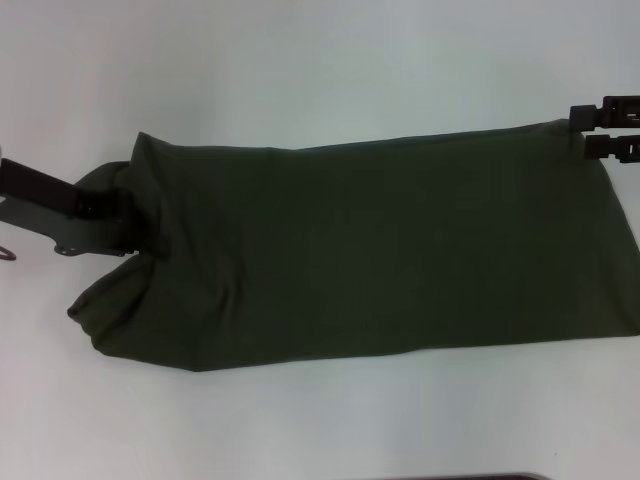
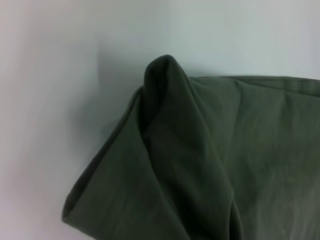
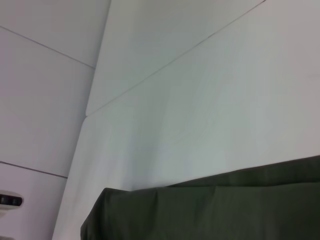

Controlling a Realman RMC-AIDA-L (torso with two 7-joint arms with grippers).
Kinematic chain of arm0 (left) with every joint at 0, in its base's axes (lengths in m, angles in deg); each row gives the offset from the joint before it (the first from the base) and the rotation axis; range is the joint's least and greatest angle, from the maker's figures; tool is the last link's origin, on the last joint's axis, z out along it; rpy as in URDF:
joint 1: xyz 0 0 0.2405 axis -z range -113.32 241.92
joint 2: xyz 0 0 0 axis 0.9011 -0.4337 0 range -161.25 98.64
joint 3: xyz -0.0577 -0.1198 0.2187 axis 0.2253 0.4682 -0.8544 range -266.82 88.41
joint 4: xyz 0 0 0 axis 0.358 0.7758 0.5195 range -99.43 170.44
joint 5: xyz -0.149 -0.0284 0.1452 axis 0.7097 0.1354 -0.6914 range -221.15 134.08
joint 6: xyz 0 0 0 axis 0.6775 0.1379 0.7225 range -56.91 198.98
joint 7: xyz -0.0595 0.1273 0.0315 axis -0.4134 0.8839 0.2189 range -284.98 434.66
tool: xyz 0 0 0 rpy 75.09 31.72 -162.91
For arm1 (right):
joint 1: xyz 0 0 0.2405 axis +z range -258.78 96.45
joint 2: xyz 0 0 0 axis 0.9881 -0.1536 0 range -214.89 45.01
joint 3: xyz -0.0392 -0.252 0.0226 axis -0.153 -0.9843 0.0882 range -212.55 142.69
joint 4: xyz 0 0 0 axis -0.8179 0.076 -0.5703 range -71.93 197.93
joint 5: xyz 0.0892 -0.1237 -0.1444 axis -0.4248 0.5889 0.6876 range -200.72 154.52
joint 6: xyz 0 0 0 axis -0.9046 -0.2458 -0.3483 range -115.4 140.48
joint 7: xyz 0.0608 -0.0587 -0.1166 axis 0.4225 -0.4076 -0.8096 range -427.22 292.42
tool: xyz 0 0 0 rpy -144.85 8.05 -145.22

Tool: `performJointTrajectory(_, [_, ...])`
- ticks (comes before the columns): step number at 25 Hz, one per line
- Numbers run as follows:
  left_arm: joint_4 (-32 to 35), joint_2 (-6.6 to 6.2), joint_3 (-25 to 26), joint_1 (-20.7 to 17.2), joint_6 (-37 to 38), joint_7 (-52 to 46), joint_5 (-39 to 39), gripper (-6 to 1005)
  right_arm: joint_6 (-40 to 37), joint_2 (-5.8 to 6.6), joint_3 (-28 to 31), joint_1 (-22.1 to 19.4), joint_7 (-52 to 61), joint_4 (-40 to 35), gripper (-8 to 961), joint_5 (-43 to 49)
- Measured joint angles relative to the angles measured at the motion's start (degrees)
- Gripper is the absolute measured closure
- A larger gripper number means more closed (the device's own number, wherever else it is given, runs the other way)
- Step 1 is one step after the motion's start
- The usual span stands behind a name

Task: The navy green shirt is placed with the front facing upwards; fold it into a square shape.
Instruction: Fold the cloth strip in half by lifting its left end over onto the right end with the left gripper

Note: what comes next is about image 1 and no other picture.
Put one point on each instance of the dark green FREE! t-shirt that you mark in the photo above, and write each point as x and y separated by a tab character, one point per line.
350	250

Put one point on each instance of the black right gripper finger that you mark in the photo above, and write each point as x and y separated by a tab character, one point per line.
612	147
605	112

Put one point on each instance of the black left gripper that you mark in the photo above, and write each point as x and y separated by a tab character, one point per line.
50	210

